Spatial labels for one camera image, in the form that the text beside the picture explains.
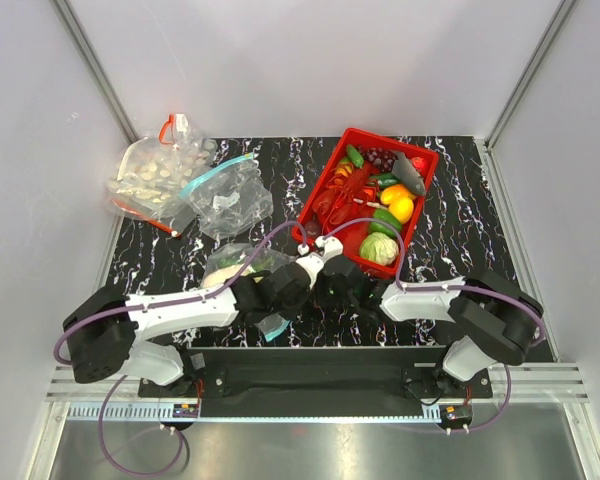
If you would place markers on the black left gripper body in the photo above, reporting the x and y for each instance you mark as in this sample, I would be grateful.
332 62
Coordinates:
286 308

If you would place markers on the red toy lobster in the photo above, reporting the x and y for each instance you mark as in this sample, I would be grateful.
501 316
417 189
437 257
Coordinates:
336 203

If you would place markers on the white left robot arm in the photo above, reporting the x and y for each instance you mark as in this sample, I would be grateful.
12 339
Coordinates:
110 333

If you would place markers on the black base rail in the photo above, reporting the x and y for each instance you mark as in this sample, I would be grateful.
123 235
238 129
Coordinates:
229 372

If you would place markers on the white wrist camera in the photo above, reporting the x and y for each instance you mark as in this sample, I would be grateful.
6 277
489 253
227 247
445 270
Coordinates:
311 262
328 247

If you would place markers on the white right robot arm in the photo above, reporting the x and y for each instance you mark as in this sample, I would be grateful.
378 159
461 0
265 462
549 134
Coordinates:
498 322

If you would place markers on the green toy bell pepper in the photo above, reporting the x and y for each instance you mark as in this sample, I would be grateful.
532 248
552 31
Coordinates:
385 223

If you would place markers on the purple toy grapes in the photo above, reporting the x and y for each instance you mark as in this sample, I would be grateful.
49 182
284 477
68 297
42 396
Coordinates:
381 158

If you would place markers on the yellow toy lemon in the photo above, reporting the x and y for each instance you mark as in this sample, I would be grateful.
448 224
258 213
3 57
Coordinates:
402 208

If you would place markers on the blue zipper clear bag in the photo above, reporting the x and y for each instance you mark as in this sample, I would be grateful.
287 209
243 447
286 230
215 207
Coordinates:
266 260

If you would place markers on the red toy apple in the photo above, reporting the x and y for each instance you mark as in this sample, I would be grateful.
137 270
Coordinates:
420 164

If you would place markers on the green toy cucumber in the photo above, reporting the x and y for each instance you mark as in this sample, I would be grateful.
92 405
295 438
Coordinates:
356 158

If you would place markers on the purple toy onion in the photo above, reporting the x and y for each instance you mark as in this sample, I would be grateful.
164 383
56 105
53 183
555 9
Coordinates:
313 229

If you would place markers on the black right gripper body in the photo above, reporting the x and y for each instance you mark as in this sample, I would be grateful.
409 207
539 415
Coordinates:
328 294

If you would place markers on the green toy cabbage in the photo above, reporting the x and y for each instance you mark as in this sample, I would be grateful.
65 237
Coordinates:
379 248

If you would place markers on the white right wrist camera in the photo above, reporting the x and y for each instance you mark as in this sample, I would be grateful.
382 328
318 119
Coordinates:
328 247

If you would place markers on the red zipper clear bag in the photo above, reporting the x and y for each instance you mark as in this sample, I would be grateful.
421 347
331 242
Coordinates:
148 182

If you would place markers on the white toy radish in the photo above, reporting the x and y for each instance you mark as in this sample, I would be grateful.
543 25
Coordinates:
219 276

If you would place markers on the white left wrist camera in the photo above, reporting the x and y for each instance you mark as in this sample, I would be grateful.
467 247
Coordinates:
311 262

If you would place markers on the grey toy fish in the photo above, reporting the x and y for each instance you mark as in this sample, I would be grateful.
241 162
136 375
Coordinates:
404 170

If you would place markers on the red plastic bin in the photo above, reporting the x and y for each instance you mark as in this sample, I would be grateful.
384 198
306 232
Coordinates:
355 229

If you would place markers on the orange toy fruit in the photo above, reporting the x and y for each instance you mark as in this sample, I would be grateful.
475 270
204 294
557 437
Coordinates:
393 193

